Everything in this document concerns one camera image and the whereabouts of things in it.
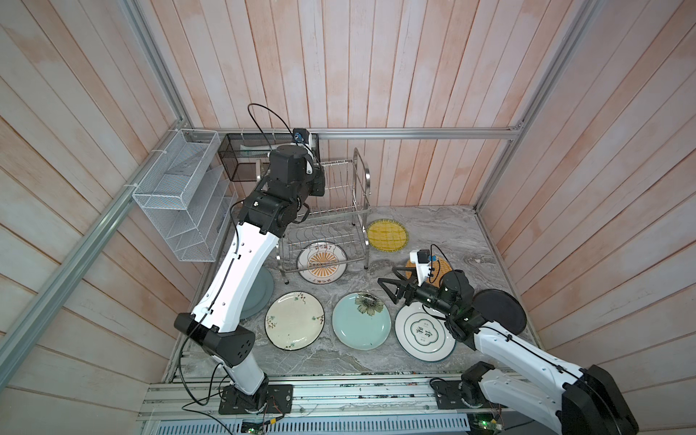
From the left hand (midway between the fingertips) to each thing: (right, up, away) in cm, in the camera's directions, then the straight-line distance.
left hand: (314, 171), depth 68 cm
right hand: (+20, -28, +8) cm, 35 cm away
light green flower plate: (+14, -45, +19) cm, 50 cm away
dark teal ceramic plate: (-22, -38, +26) cm, 51 cm away
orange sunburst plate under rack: (-1, -27, +33) cm, 43 cm away
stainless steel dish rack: (+4, -14, +43) cm, 45 cm away
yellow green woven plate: (+26, -16, +42) cm, 52 cm away
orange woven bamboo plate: (+32, -25, +1) cm, 41 cm away
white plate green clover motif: (+33, -49, +17) cm, 61 cm away
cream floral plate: (-9, -45, +20) cm, 50 cm away
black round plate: (+63, -42, +23) cm, 79 cm away
